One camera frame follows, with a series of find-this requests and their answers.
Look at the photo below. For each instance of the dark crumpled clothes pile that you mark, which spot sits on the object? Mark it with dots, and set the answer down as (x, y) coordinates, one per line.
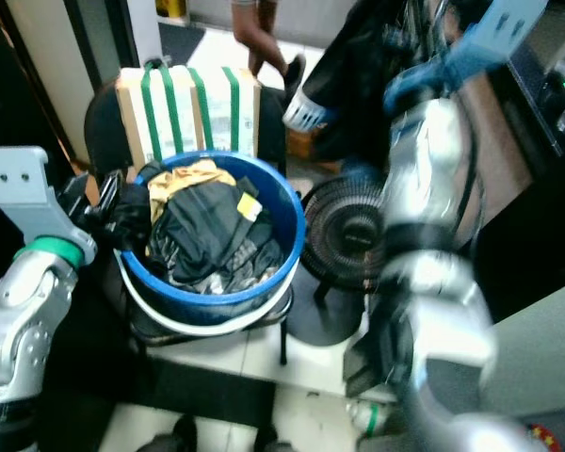
(198, 226)

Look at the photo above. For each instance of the black floor mat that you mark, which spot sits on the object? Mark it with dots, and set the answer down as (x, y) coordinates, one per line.
(169, 386)

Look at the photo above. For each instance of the small yellow tag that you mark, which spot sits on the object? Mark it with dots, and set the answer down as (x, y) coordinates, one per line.
(250, 205)

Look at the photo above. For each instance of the black robot foot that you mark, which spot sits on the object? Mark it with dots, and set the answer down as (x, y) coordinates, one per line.
(169, 438)
(268, 441)

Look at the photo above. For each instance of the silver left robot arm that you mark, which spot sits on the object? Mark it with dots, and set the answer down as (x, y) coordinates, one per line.
(24, 320)

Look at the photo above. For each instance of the black floor fan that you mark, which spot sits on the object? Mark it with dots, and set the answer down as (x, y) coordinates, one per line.
(344, 231)

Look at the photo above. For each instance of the blue plastic bucket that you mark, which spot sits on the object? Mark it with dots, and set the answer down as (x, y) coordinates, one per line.
(287, 217)

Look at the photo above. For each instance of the yellow garment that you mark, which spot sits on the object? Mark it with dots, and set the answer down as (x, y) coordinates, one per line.
(179, 177)

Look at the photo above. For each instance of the black left robot foot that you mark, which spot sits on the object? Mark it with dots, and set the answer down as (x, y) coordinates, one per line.
(169, 438)

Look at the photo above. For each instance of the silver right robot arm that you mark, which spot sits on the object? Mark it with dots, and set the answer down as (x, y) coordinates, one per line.
(433, 188)

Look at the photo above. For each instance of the white bottle with green band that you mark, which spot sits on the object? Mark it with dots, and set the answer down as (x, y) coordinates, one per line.
(367, 419)

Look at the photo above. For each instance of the black slanted panel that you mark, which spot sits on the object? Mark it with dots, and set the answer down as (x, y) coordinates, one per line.
(363, 363)

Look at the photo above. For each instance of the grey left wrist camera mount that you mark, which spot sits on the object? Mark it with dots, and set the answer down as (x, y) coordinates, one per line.
(19, 184)

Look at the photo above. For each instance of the brown wooden crate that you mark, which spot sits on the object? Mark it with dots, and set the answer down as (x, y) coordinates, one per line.
(301, 143)

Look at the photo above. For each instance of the black right robot foot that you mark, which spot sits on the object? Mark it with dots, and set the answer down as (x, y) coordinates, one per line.
(268, 441)

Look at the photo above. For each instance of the black garment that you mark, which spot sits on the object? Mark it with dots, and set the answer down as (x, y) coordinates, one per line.
(367, 66)

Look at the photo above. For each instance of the person's leg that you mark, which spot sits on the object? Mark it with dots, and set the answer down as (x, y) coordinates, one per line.
(259, 28)

